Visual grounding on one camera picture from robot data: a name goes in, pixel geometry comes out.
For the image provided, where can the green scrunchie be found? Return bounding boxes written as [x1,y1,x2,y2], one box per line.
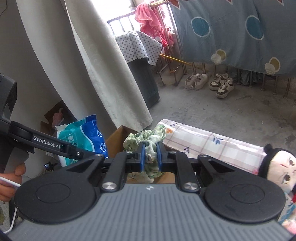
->
[123,124,166,184]

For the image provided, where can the blue white wet wipes pack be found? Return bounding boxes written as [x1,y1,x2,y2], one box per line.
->
[56,114,108,158]

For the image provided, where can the person left hand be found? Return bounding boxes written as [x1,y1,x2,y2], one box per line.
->
[0,162,27,202]

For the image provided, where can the brown cardboard box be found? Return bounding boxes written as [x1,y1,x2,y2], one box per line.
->
[105,126,175,184]

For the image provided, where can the black storage bin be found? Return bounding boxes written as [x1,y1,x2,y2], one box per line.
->
[128,58,159,109]

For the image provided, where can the brown white sneaker pair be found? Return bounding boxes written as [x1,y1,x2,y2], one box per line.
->
[209,73,234,99]

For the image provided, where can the beige curtain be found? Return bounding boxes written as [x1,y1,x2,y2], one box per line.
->
[16,1,152,135]

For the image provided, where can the black-haired plush doll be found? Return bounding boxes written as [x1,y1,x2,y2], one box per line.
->
[257,144,295,233]

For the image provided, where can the polka dot cloth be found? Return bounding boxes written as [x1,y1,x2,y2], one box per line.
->
[115,30,163,66]

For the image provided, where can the pink hanging clothes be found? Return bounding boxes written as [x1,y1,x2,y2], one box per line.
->
[135,3,174,48]

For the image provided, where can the blue dotted quilt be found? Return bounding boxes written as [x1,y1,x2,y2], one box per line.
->
[171,1,295,76]

